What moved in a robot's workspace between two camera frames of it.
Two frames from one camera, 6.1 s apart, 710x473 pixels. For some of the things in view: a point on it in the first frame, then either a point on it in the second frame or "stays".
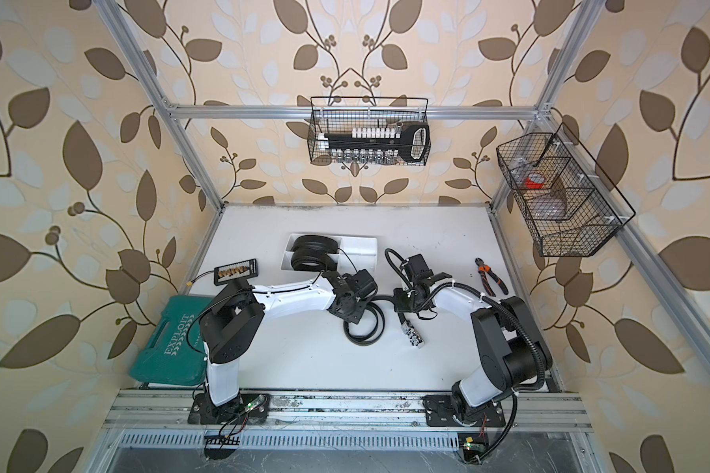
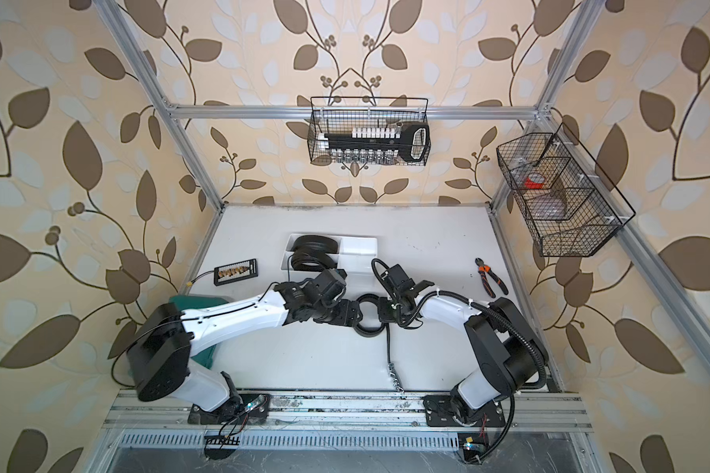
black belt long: [315, 242] stays
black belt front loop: [314, 260] stays
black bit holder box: [236, 271] stays
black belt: [408, 329] → [382, 328]
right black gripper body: [405, 300] → [390, 311]
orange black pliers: [483, 269] stays
